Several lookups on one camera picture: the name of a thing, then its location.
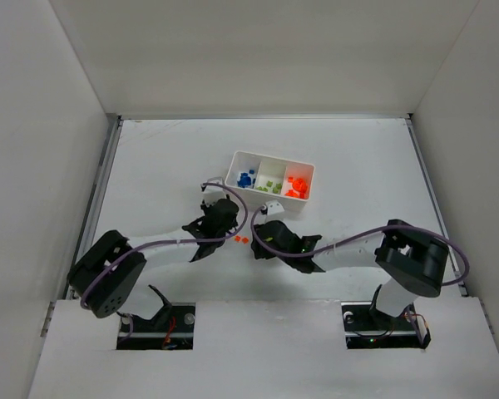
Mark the large blue arch lego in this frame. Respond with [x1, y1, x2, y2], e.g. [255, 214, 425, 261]
[237, 170, 256, 189]

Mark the large orange round lego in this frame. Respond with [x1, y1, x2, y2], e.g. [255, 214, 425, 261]
[292, 178, 309, 195]

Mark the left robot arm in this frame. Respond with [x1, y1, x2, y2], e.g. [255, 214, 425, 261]
[67, 198, 239, 318]

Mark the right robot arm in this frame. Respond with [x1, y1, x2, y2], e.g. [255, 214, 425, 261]
[251, 219, 449, 318]

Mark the white three-compartment container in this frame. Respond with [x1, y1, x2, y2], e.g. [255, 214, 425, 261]
[225, 151, 315, 212]

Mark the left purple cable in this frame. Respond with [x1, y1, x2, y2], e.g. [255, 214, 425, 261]
[79, 179, 250, 311]

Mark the purple cable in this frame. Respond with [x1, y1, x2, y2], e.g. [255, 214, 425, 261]
[249, 205, 470, 288]
[79, 179, 250, 311]

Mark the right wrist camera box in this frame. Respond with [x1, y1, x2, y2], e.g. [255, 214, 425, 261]
[261, 200, 284, 218]

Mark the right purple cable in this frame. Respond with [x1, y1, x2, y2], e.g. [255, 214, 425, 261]
[249, 205, 470, 288]

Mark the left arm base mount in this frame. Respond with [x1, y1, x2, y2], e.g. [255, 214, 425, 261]
[116, 284, 196, 351]

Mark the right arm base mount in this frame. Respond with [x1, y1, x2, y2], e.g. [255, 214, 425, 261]
[341, 285, 432, 350]

